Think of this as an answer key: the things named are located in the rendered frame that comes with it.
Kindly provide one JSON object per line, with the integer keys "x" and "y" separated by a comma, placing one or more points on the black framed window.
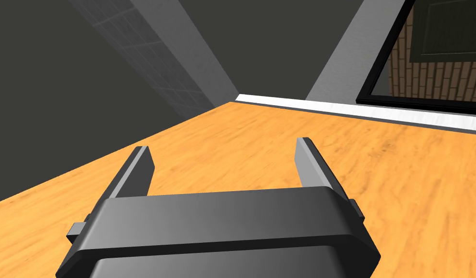
{"x": 434, "y": 54}

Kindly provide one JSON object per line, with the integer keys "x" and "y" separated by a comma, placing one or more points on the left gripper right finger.
{"x": 315, "y": 168}

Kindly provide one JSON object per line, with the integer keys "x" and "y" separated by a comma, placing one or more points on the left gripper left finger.
{"x": 134, "y": 175}

